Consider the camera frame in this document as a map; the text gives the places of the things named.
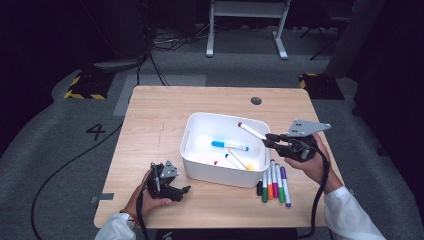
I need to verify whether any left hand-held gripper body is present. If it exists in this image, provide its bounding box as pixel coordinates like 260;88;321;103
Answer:
147;160;180;200

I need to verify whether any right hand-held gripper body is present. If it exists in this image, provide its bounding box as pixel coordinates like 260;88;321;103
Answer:
275;119;332;164

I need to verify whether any yellow capped marker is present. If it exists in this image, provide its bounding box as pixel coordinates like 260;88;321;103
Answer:
227;148;256;171

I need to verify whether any thick light blue capped marker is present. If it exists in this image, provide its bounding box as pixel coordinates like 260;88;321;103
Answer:
210;140;250;152

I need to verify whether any purple capped marker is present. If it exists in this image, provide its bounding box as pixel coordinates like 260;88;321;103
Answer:
279;165;292;208

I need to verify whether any light green capped marker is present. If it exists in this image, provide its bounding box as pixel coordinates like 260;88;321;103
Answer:
274;163;286;204

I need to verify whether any white plastic bin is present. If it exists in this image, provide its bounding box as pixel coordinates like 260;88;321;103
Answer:
179;111;272;189

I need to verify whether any person's left hand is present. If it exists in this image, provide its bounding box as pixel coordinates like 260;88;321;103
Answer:
124;169;173;219

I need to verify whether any person's right hand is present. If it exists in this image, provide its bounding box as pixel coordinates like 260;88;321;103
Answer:
284;133;344;195

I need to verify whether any dark green capped marker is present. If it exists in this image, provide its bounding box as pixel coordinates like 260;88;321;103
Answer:
261;169;269;204

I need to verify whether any black yellow striped floor plate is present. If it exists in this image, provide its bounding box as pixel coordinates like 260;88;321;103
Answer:
298;73;345;101
63;70;117;100

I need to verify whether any black tripod stand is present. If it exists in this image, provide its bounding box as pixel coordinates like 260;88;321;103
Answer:
299;16;344;62

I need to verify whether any grey curtain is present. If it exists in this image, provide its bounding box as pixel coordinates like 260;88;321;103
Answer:
324;0;388;78

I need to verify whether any round metal stand base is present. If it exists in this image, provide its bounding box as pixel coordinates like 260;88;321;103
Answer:
92;58;143;73

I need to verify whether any dark equipment stand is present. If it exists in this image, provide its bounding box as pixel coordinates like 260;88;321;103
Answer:
79;0;198;64

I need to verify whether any red bracelet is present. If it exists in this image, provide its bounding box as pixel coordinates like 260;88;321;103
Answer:
119;208;139;224

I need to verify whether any left hand-held gripper black cable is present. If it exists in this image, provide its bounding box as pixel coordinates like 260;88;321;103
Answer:
134;189;150;240

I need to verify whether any hand-held gripper black cable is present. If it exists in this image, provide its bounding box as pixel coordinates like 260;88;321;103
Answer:
134;189;150;240
298;146;331;240

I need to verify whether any right hand-held gripper black cable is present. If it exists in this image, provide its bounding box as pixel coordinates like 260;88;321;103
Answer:
298;146;331;240

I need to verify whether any long black floor cable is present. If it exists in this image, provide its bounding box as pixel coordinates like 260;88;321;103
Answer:
30;123;124;240

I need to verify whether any white desk frame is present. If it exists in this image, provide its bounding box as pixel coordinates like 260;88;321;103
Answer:
205;0;292;61

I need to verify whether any bundle of floor cables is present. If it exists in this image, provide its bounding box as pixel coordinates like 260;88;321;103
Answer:
151;28;214;53

